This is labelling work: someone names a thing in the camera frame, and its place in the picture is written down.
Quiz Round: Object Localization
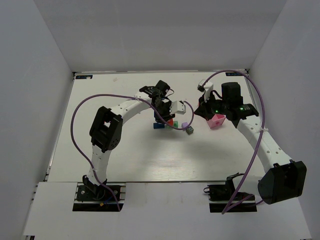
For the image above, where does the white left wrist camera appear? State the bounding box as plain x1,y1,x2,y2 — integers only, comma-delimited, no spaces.
169,100,186,115

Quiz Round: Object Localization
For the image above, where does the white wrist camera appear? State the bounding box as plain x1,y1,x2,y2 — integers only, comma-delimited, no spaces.
197,79,214,103
169,100,186,115

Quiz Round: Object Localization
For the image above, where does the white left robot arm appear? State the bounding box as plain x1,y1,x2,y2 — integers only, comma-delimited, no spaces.
82,80,174,195

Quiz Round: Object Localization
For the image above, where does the dark blue rectangular block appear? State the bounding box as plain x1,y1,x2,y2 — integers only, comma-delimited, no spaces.
153,122,166,129

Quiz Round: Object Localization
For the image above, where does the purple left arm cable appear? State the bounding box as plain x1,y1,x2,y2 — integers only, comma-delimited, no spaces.
70,93,195,211

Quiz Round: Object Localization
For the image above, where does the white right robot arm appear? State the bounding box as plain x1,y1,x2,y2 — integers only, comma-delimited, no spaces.
226,104,307,205

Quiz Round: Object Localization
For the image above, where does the right corner label sticker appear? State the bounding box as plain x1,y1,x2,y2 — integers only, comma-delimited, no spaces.
225,72,242,77

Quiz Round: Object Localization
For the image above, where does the corner label sticker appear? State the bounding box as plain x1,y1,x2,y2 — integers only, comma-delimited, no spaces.
225,72,242,77
75,75,93,79

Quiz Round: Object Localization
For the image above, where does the purple printed cube block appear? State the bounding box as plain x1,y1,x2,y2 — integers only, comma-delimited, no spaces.
181,122,188,129

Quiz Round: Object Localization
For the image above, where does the left corner label sticker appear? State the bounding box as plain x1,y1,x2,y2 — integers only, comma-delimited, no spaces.
75,75,93,79

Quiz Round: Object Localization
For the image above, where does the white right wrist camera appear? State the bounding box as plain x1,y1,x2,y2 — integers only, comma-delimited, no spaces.
197,79,214,103

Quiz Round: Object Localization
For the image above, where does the pink plastic box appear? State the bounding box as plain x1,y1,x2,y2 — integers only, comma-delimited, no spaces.
206,114,226,129

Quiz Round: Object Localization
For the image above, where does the green hospital arch block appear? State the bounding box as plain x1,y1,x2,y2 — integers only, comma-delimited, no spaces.
166,120,179,130

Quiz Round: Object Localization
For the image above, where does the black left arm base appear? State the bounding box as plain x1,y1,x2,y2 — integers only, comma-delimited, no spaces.
72,183,126,212

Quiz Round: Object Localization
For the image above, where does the grey house block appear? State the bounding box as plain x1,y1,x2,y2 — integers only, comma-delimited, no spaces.
185,126,194,135

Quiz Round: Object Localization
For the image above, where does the red cube block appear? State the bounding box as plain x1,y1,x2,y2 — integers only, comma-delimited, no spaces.
167,119,174,126

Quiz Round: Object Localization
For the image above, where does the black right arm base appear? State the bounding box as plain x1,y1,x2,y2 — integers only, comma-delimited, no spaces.
203,183,258,214

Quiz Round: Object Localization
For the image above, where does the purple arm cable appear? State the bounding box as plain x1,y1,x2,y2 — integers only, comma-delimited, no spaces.
70,93,195,211
198,69,266,215

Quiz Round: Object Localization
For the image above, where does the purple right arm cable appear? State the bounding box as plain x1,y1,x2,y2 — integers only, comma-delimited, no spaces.
198,69,266,215

